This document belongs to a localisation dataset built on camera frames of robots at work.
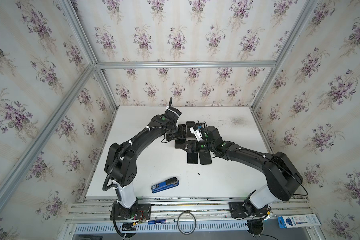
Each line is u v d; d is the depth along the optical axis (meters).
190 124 1.07
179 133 0.76
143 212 0.72
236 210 0.73
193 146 0.74
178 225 0.69
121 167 0.46
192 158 0.91
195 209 0.75
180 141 0.78
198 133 0.75
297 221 0.70
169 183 0.79
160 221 0.69
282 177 0.44
